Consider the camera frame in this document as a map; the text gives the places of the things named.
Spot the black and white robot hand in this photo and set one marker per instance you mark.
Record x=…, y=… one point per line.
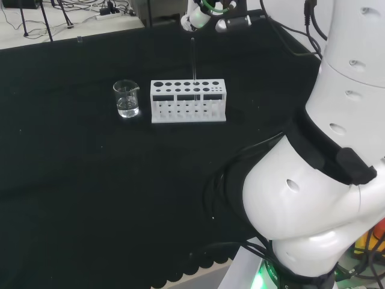
x=233, y=22

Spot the white test tube rack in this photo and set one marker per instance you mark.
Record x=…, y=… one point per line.
x=186, y=116

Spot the white power strip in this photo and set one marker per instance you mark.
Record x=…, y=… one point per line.
x=108, y=15

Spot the clear glass beaker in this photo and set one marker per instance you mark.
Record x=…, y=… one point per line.
x=127, y=108

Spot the black tripod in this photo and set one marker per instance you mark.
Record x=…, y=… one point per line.
x=66, y=16
x=46, y=21

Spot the black cloth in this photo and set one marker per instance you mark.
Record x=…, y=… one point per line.
x=105, y=180

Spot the black box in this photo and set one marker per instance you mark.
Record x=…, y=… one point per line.
x=21, y=3

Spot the yellow stop button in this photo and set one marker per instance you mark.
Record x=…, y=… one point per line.
x=361, y=244

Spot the grey base plate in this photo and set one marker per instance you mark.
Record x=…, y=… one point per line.
x=240, y=271

